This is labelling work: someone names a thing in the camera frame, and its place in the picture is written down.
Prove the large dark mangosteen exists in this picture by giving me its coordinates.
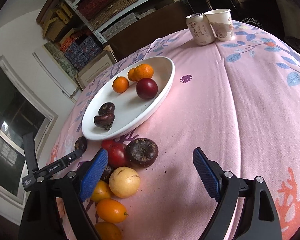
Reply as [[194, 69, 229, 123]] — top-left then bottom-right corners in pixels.
[[126, 138, 159, 168]]

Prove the large orange mandarin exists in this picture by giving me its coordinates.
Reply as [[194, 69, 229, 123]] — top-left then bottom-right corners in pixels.
[[133, 63, 154, 81]]

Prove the orange kumquat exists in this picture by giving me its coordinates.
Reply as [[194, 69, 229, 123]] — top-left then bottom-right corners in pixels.
[[90, 180, 112, 203], [95, 222, 122, 240], [96, 199, 128, 224]]

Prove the yellow round fruit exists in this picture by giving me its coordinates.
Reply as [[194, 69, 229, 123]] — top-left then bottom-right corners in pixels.
[[109, 167, 141, 198]]

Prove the pink patterned tablecloth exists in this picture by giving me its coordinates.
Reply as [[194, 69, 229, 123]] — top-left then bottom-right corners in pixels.
[[50, 22, 300, 239]]

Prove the small orange on plate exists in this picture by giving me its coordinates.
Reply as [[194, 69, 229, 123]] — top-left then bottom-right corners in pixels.
[[127, 68, 136, 82], [113, 76, 129, 94]]

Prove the framed picture leaning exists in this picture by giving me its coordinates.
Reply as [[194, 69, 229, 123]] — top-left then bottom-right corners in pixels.
[[75, 45, 117, 90]]

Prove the dark red plum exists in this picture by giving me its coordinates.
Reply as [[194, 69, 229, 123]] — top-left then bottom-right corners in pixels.
[[136, 78, 158, 100]]

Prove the white beverage can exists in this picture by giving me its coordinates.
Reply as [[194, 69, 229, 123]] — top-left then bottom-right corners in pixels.
[[186, 12, 216, 46]]

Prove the white paper cup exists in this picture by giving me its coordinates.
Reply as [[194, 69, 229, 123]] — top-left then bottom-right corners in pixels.
[[204, 9, 234, 41]]

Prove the metal shelving with boxes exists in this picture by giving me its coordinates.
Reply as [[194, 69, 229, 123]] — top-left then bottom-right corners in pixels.
[[35, 0, 216, 73]]

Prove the dark wooden cabinet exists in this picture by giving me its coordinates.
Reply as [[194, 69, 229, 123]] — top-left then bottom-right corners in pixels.
[[107, 0, 285, 60]]

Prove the window frame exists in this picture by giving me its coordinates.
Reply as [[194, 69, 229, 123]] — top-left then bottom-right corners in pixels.
[[0, 55, 58, 209]]

